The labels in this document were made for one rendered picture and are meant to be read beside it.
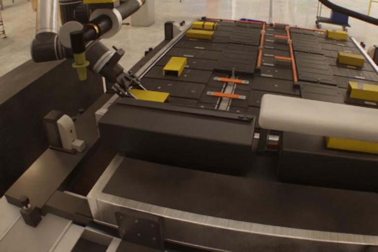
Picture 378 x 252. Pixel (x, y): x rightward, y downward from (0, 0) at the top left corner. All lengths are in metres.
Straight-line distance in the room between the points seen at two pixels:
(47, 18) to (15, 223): 0.83
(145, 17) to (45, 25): 5.01
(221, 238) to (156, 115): 0.38
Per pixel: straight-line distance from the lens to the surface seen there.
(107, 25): 0.77
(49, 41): 1.33
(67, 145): 1.16
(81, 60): 0.69
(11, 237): 1.00
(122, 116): 0.88
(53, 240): 0.94
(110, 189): 0.81
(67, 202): 0.97
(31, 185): 1.07
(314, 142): 0.82
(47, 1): 1.41
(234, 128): 0.82
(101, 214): 0.83
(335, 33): 2.29
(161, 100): 1.09
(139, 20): 6.35
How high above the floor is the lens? 1.54
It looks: 30 degrees down
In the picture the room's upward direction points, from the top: straight up
